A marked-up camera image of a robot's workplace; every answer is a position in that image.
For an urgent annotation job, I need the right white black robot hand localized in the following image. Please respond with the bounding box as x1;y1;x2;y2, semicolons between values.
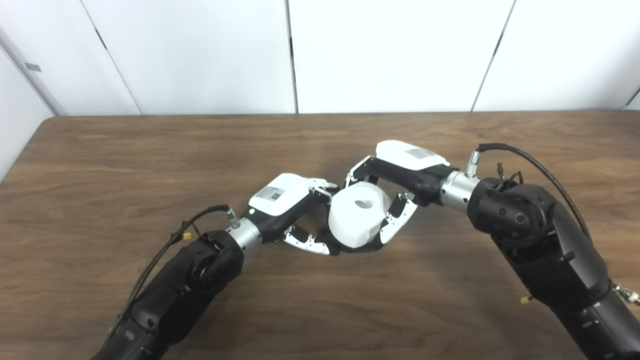
344;140;458;247

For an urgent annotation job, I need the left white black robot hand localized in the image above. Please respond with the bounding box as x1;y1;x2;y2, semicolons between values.
247;173;341;256

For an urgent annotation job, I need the black flanged holder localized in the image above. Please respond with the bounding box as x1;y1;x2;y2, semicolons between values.
319;226;383;254

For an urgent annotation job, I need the round white piece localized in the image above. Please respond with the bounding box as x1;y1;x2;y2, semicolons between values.
327;181;392;249

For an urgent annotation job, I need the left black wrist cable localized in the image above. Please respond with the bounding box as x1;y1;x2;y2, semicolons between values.
107;204;241;341

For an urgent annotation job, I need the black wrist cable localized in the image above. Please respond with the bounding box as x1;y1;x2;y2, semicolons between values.
107;204;241;341
465;143;640;306

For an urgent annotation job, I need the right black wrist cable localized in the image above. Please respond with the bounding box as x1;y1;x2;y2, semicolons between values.
465;143;640;306

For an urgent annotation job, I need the right arm thin black wire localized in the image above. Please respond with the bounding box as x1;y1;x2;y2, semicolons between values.
492;162;525;193

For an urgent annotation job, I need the left arm yellow plug wire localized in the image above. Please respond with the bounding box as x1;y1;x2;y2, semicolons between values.
170;220;213;248

